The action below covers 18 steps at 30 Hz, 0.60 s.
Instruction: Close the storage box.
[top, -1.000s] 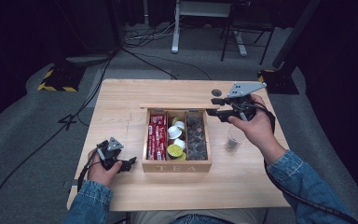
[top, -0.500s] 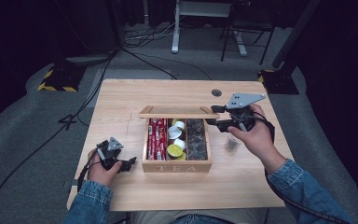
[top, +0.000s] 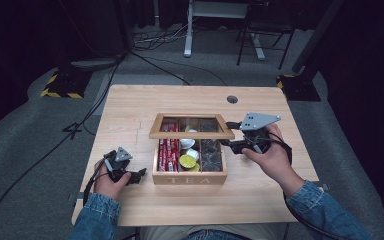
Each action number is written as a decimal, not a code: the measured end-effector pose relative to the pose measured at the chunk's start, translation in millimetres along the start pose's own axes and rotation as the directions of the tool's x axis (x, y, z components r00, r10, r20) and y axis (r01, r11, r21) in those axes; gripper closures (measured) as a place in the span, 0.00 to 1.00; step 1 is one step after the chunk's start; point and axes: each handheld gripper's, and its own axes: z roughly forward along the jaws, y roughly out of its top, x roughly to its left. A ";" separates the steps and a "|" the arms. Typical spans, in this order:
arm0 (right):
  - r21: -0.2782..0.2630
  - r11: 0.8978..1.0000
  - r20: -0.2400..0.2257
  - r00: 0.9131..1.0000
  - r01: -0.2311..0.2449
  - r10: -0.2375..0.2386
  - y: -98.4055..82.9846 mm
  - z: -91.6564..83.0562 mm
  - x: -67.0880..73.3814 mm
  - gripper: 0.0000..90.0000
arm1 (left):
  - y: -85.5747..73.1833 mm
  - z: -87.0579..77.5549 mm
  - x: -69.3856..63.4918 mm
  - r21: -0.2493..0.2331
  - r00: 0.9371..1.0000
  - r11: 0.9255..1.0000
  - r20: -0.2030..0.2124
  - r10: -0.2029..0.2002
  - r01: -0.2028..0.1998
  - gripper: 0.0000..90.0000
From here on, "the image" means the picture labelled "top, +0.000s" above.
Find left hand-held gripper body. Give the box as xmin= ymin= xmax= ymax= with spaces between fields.
xmin=103 ymin=146 xmax=134 ymax=183

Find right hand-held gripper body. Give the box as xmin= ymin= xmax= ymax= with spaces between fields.
xmin=239 ymin=112 xmax=282 ymax=154

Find white desk frame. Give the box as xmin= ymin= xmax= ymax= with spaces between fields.
xmin=183 ymin=0 xmax=268 ymax=61

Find pile of dark tea bags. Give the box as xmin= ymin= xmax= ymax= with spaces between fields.
xmin=199 ymin=122 xmax=223 ymax=173

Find person's beige trousers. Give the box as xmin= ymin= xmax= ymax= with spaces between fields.
xmin=139 ymin=223 xmax=289 ymax=240

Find person's left hand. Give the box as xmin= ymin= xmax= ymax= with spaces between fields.
xmin=93 ymin=159 xmax=132 ymax=200

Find black stand hazard striped base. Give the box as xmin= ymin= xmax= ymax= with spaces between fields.
xmin=39 ymin=68 xmax=93 ymax=100
xmin=276 ymin=0 xmax=345 ymax=102

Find hand-held gripper cable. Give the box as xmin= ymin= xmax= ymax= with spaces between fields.
xmin=82 ymin=159 xmax=109 ymax=206
xmin=268 ymin=131 xmax=351 ymax=240

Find person's right hand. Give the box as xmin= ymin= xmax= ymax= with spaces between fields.
xmin=241 ymin=123 xmax=304 ymax=198

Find right hand-held gripper cable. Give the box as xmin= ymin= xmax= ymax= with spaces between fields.
xmin=268 ymin=131 xmax=351 ymax=240

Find bundle of red stick packets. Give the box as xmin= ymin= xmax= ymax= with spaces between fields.
xmin=158 ymin=121 xmax=180 ymax=173

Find long black floor cable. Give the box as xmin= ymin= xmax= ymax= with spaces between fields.
xmin=0 ymin=56 xmax=124 ymax=234

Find wooden tea box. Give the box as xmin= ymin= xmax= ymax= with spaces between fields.
xmin=148 ymin=112 xmax=236 ymax=186

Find bundle of floor cables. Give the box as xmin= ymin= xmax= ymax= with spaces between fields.
xmin=132 ymin=22 xmax=194 ymax=52

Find black metal chair frame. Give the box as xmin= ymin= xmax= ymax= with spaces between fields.
xmin=236 ymin=3 xmax=296 ymax=70

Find left hand-held gripper cable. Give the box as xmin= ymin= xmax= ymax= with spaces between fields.
xmin=82 ymin=159 xmax=109 ymax=206

